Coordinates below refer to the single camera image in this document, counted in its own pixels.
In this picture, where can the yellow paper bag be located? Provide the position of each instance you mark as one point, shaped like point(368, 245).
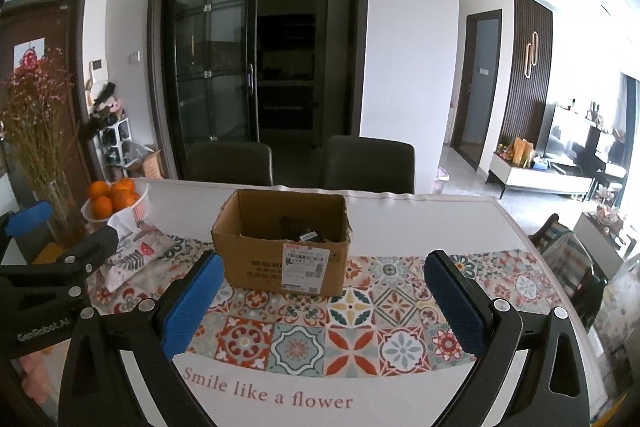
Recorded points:
point(522, 152)

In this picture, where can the glass vase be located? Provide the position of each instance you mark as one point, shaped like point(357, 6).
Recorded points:
point(62, 212)

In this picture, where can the dark interior door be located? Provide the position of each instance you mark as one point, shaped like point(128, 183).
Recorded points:
point(480, 87)

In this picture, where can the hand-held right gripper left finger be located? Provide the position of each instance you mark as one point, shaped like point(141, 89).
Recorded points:
point(192, 302)

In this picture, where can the dark dining chair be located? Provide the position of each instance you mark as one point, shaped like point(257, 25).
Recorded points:
point(367, 164)
point(230, 164)

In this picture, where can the red door decoration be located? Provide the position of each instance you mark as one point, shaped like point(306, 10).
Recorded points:
point(30, 56)

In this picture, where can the white tv cabinet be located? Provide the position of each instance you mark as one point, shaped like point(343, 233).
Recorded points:
point(535, 179)

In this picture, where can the television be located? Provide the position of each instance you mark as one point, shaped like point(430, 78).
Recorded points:
point(570, 137)

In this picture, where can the small black box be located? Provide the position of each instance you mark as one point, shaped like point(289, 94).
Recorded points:
point(311, 237)

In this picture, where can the vase with dried flowers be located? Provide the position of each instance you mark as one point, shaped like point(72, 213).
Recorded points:
point(60, 37)

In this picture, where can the brown cardboard box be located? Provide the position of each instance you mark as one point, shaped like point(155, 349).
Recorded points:
point(260, 267)

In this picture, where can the white plastic fruit basket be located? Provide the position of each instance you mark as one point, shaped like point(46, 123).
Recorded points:
point(140, 212)

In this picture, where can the leaf-print fabric tissue box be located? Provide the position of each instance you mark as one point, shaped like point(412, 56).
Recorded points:
point(142, 254)

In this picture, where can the dark slatted wall panel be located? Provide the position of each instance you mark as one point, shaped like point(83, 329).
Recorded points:
point(520, 107)

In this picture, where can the orange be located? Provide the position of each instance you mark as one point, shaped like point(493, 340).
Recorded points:
point(125, 201)
point(98, 190)
point(123, 185)
point(102, 208)

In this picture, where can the white wall intercom panel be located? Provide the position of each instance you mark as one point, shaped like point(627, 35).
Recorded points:
point(97, 67)

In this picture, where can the white tile-pattern tablecloth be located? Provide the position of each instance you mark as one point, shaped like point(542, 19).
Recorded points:
point(400, 227)

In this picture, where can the small floor cardboard box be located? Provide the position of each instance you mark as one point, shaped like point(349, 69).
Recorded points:
point(152, 164)

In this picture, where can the striped blanket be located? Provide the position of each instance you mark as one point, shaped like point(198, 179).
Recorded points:
point(567, 254)

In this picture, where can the gold wall ornament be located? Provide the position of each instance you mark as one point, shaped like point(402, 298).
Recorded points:
point(531, 54)

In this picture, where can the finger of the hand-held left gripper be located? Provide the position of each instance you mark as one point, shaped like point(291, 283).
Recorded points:
point(30, 217)
point(95, 243)

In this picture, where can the wall light switch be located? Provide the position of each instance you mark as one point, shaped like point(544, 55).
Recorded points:
point(134, 56)

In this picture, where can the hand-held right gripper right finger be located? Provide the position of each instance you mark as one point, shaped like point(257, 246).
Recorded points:
point(455, 307)

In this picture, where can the pink bin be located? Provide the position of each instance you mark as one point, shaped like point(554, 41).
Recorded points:
point(440, 181)

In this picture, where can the dark grey bag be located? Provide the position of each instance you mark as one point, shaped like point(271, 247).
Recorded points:
point(136, 154)

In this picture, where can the white cube shelf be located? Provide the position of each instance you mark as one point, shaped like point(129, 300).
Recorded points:
point(114, 142)

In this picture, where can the dried flower bunch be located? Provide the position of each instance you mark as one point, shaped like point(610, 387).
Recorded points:
point(35, 107)

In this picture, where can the pile of dark items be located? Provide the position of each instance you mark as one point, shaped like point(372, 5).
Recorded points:
point(107, 102)

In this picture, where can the dark glass sliding door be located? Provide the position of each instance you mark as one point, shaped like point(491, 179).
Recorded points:
point(215, 57)

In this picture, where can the white tissue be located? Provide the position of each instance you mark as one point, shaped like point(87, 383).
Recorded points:
point(121, 224)

